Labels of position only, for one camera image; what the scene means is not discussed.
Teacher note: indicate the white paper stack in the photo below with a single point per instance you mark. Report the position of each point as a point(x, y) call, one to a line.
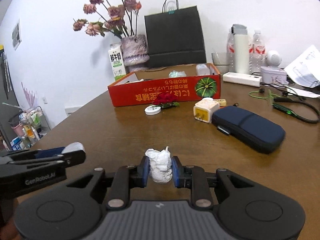
point(304, 70)

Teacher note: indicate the black green neckband earphones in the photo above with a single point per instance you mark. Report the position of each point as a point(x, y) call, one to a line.
point(289, 96)

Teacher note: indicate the white green milk carton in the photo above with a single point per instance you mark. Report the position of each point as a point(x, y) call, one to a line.
point(116, 60)

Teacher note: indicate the navy blue zip pouch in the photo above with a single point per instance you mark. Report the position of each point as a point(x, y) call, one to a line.
point(253, 130)

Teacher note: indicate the white round figurine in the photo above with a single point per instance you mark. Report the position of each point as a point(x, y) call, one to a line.
point(273, 58)

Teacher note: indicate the dried pink flowers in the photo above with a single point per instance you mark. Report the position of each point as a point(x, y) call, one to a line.
point(120, 20)

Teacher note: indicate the clear water bottle red label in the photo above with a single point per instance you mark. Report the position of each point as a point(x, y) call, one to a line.
point(257, 53)

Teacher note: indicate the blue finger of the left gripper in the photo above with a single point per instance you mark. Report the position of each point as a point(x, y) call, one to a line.
point(49, 153)

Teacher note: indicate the black paper bag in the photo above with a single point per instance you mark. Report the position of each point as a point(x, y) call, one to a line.
point(174, 37)

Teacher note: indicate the green wrapped packet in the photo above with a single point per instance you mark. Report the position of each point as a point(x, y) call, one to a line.
point(175, 74)

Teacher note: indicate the left hand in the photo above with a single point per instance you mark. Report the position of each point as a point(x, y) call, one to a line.
point(8, 228)

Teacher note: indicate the white round jar lid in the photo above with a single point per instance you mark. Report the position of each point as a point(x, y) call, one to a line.
point(152, 110)

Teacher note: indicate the white power bank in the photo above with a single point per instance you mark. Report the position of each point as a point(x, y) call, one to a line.
point(242, 79)

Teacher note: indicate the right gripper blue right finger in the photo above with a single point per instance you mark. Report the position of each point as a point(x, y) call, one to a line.
point(177, 172)

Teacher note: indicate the white small box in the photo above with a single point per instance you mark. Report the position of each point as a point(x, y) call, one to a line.
point(202, 70)

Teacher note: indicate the red artificial rose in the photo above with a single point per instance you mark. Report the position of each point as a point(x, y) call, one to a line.
point(166, 100)

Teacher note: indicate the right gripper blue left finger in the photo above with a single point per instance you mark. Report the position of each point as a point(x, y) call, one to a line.
point(143, 170)

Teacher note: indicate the rack with clutter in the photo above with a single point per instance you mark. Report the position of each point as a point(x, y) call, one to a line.
point(21, 126)

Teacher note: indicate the clear drinking glass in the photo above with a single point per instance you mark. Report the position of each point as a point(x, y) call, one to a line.
point(221, 61)

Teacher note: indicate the white thermos bottle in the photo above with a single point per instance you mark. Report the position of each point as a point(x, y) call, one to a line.
point(241, 48)

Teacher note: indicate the red orange cardboard box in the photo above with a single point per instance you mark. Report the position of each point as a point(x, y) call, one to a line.
point(142, 87)

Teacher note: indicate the purple ceramic vase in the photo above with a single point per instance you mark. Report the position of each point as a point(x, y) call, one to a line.
point(135, 53)

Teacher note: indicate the white yellow power adapter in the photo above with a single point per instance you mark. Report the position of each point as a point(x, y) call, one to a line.
point(204, 109)

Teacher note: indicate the yellow eraser block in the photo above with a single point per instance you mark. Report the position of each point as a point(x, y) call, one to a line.
point(222, 102)

